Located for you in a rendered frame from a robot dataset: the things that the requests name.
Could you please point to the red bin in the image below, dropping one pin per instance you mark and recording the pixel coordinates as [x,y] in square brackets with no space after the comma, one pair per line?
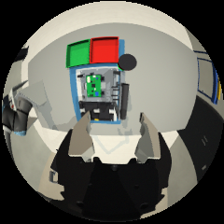
[104,49]

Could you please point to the green bin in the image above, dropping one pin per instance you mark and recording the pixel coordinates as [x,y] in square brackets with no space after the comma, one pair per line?
[78,53]

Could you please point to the green circuit board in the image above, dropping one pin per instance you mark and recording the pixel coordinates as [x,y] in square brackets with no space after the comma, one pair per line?
[94,86]

